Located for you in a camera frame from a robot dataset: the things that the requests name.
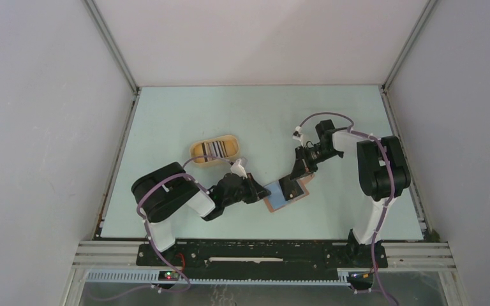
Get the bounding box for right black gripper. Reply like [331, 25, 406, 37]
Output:
[290, 144, 342, 181]

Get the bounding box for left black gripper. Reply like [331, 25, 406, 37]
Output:
[223, 173, 271, 207]

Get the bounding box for brown leather card holder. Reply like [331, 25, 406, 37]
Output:
[264, 174, 315, 212]

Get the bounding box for yellow oval card tray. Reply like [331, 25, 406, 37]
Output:
[189, 135, 241, 168]

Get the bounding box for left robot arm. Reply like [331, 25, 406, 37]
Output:
[131, 158, 271, 266]

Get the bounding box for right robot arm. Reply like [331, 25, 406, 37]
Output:
[290, 120, 411, 266]

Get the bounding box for cards in tray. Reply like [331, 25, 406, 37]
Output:
[200, 140, 228, 158]

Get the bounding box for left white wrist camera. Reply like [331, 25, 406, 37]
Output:
[230, 157, 248, 178]

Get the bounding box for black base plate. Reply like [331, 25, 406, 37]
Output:
[136, 239, 388, 281]

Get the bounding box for grey cable duct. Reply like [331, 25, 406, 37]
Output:
[85, 269, 373, 286]

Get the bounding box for aluminium frame rail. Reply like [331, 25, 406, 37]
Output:
[73, 240, 456, 272]

